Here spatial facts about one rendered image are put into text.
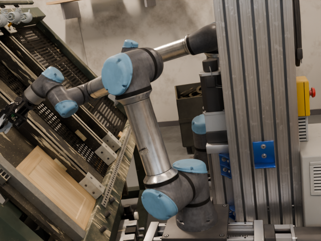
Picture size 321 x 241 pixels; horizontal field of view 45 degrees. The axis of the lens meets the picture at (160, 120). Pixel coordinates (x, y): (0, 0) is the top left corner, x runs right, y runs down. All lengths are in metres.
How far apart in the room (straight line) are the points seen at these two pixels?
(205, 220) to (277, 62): 0.59
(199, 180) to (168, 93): 4.55
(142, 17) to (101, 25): 0.64
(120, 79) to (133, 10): 4.64
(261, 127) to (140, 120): 0.48
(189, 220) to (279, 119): 0.47
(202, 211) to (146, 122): 0.39
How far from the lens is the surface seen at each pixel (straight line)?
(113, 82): 1.17
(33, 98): 1.56
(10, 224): 1.51
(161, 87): 5.83
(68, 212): 1.83
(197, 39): 1.70
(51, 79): 1.51
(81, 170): 2.03
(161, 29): 5.69
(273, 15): 1.35
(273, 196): 1.54
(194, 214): 1.38
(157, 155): 1.21
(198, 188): 1.33
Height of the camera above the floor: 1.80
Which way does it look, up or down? 17 degrees down
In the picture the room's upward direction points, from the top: 9 degrees counter-clockwise
